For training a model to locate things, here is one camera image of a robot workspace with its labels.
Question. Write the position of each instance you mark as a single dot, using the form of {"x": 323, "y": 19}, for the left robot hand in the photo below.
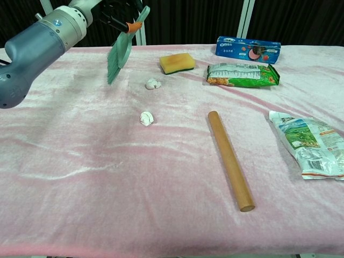
{"x": 115, "y": 13}

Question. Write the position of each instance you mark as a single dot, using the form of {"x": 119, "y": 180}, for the small teal broom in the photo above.
{"x": 119, "y": 53}

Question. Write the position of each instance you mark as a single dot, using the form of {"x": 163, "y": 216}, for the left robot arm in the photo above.
{"x": 37, "y": 51}

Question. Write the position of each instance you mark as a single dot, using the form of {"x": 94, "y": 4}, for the black curtain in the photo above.
{"x": 188, "y": 18}

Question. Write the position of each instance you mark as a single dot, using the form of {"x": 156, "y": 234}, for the yellow green sponge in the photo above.
{"x": 176, "y": 62}

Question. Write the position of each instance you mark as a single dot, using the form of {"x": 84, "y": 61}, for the blue Oreo cookie box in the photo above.
{"x": 242, "y": 49}

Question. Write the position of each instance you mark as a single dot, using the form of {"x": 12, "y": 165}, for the pink velvet tablecloth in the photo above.
{"x": 161, "y": 188}

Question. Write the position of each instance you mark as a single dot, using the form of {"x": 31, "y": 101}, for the wooden rolling pin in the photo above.
{"x": 228, "y": 158}

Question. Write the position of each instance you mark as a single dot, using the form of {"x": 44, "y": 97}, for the white green snack bag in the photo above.
{"x": 303, "y": 139}

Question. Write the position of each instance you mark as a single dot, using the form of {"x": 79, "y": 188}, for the white metal frame post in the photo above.
{"x": 141, "y": 36}
{"x": 245, "y": 21}
{"x": 45, "y": 5}

